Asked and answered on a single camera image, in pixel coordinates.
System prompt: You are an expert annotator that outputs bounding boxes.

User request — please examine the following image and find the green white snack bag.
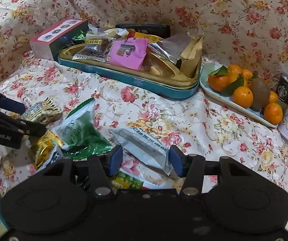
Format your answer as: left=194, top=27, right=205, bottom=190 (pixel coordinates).
left=53, top=98, right=112, bottom=160

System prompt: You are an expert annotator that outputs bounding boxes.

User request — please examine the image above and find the grey white snack packet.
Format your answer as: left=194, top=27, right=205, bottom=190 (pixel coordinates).
left=110, top=127, right=173, bottom=176

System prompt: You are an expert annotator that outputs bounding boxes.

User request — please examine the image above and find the blue white snack packet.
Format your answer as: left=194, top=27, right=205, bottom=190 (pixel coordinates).
left=36, top=144, right=64, bottom=173

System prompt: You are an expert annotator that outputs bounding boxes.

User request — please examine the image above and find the gold candy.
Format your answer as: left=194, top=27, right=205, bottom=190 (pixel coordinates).
left=20, top=97, right=62, bottom=126

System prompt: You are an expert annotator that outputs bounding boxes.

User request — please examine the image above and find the green yellow snack packet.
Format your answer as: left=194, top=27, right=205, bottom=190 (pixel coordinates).
left=110, top=172, right=143, bottom=189

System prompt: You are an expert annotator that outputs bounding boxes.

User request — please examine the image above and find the teal gold tin with snacks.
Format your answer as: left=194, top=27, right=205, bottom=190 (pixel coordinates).
left=58, top=26, right=202, bottom=100

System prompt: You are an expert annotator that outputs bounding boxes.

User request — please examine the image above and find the orange mandarin left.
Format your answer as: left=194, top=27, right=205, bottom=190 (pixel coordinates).
left=207, top=75, right=230, bottom=93

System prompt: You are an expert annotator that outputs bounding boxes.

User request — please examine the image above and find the orange mandarin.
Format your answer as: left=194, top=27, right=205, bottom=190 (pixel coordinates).
left=232, top=87, right=253, bottom=108
left=207, top=75, right=230, bottom=93
left=264, top=103, right=283, bottom=125

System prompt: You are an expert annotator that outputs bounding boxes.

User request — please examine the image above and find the orange mandarin front middle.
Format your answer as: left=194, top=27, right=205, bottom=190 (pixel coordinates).
left=232, top=87, right=253, bottom=108

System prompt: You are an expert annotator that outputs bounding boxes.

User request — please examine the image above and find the red white snack box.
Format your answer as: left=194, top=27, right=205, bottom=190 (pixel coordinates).
left=29, top=18, right=88, bottom=61

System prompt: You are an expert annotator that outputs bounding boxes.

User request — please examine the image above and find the orange mandarin front right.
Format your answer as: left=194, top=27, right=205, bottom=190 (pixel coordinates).
left=264, top=103, right=283, bottom=125

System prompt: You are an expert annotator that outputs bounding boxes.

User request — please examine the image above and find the white fruit plate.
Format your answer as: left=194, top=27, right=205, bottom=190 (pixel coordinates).
left=199, top=62, right=280, bottom=129

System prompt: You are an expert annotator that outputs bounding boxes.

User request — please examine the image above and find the brown kiwi fruit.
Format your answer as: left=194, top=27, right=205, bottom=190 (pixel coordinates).
left=248, top=77, right=270, bottom=111

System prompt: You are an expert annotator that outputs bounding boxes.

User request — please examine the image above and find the brown paper packet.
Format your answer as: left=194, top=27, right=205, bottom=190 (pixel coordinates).
left=180, top=35, right=203, bottom=78

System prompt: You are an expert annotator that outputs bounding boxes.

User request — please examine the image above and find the pink snack packet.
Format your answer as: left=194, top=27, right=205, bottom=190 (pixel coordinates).
left=105, top=38, right=148, bottom=70

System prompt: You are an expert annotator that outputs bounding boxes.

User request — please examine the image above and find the dark starbucks can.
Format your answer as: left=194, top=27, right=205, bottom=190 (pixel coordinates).
left=275, top=74, right=288, bottom=104

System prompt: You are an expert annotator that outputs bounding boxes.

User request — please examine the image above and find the black remote control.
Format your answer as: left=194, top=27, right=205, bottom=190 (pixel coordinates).
left=115, top=23, right=171, bottom=39

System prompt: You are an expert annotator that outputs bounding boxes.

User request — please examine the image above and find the floral sofa cover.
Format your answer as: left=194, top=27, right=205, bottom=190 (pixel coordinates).
left=0, top=0, right=288, bottom=239

